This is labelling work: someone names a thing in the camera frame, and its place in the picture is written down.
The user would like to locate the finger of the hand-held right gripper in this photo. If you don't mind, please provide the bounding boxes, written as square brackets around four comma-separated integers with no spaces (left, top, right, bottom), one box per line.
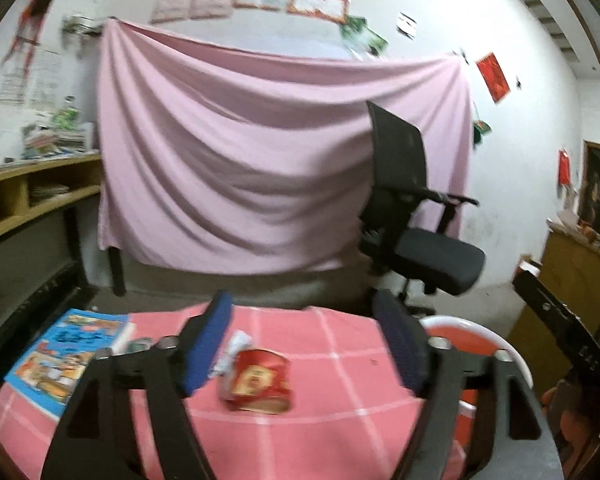
[512,269,581,353]

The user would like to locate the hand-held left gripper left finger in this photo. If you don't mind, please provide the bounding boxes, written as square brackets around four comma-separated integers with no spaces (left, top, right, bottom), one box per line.
[40,289,233,480]

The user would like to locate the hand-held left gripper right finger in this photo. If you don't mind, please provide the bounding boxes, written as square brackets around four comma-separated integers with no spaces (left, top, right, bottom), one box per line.
[372,289,563,480]

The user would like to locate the white paper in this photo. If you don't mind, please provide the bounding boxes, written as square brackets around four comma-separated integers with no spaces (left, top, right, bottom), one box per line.
[211,330,255,378]

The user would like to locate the orange bucket with white rim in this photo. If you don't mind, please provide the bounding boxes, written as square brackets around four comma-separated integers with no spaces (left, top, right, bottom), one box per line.
[417,315,533,451]

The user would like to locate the person's right hand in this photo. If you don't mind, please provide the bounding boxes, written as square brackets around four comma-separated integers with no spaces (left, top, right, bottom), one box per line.
[540,377,600,476]

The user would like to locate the wooden cabinet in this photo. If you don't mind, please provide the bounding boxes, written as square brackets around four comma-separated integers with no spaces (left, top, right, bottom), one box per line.
[507,220,600,361]

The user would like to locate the pink checkered tablecloth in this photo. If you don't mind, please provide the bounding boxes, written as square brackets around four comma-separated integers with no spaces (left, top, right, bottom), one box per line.
[0,302,468,480]

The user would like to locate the black office chair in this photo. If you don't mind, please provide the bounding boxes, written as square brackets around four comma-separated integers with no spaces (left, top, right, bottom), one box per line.
[357,101,486,311]

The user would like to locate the blue illustrated book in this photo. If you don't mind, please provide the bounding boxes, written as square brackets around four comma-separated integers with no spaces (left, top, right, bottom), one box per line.
[3,308,136,421]

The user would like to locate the pink hanging sheet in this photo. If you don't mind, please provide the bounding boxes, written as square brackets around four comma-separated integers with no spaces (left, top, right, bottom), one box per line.
[96,17,473,276]

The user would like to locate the small pile of papers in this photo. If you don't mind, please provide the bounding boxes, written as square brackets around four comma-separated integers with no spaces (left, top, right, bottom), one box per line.
[30,184,71,203]

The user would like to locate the wooden desk with shelf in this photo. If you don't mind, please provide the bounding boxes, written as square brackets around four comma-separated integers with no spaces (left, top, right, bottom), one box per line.
[0,152,126,341]

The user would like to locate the stack of books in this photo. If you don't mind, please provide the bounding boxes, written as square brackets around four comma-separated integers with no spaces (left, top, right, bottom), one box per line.
[21,122,95,158]

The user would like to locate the glass jar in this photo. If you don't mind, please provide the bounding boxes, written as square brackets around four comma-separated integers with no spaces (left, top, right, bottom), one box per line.
[52,96,81,128]

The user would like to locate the black and white card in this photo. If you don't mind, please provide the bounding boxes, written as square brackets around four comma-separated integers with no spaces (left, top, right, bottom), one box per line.
[396,11,417,40]

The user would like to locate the red diamond wall poster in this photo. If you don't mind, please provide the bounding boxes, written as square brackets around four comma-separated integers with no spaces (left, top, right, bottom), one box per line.
[475,52,511,105]

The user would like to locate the paper wall calendar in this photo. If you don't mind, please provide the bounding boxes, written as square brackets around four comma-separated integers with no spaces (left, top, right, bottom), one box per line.
[0,47,63,108]

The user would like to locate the green wall photos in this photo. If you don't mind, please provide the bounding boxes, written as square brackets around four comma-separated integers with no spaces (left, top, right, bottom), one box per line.
[341,15,388,58]

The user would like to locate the wire wall rack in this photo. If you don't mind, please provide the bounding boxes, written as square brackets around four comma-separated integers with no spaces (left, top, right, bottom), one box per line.
[60,12,118,38]

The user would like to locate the red tassel wall decoration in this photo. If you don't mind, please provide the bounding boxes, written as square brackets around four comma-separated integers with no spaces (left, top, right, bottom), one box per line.
[0,0,61,78]

